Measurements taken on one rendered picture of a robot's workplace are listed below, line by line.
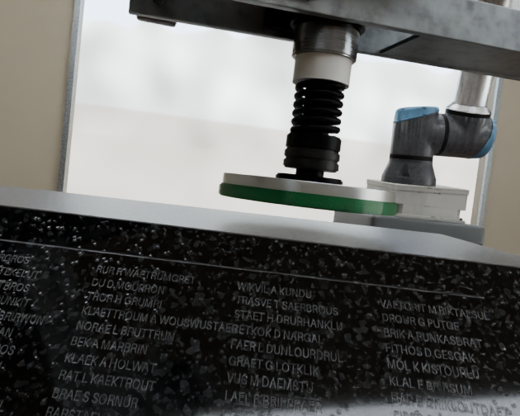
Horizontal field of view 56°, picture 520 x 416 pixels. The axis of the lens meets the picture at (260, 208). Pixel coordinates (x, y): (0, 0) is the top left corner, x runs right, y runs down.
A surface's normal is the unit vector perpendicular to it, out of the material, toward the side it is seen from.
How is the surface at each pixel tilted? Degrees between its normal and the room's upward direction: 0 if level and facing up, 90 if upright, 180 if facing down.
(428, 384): 45
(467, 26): 90
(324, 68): 90
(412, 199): 90
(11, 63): 90
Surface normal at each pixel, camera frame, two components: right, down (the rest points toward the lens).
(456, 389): 0.06, -0.67
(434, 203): 0.16, 0.07
